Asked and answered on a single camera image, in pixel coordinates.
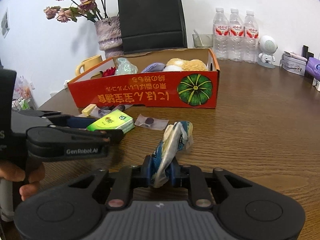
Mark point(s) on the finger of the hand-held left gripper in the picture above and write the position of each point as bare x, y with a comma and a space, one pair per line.
115, 136
77, 123

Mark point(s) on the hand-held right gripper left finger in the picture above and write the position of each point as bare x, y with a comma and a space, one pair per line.
148, 170

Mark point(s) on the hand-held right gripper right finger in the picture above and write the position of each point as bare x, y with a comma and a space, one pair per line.
176, 177

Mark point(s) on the green tissue pack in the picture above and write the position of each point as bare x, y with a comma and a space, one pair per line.
112, 121

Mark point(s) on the blue snack packet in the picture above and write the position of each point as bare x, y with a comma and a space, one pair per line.
170, 145

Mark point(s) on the red cardboard box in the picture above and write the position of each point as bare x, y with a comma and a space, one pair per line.
150, 92

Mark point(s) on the red artificial rose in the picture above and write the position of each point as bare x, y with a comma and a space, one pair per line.
108, 72

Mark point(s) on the clear plastic bag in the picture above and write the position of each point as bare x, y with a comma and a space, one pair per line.
125, 66

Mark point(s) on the purple cloth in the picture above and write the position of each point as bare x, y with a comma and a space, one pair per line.
152, 68

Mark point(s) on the white and yellow alpaca plush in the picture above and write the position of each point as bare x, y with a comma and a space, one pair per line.
185, 65

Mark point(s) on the person's left hand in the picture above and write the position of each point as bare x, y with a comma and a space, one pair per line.
32, 190

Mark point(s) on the yellow wrapped snack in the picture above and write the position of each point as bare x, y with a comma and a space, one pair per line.
88, 110

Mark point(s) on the clear wrapped dark candy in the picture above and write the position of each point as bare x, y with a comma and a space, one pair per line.
150, 122
102, 111

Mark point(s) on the crumpled white tissue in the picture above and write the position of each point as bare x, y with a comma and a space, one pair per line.
67, 83

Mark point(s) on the yellow mug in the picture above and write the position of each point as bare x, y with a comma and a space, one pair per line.
87, 63

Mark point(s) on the clear bag of packets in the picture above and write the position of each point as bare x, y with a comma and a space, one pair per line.
23, 90

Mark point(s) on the purple ceramic vase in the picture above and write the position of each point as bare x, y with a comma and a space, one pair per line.
107, 32

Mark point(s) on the black paper bag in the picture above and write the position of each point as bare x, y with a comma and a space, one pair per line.
150, 17

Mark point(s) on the glass cup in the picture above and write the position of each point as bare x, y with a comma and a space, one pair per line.
203, 42

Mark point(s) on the metal spoon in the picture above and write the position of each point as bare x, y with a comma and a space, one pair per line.
198, 35

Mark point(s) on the clear water bottle red label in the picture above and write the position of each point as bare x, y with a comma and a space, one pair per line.
221, 37
236, 38
251, 40

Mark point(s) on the white robot figurine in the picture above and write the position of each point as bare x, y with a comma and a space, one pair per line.
268, 47

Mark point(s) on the grey tin box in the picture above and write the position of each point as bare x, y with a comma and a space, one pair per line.
292, 66

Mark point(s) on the pink case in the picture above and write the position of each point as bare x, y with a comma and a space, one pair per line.
295, 55

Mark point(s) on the purple packet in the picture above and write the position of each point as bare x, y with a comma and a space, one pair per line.
313, 67

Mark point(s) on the small black box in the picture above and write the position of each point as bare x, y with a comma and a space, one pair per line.
307, 51

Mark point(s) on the white wall socket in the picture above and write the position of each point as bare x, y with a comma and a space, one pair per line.
4, 23

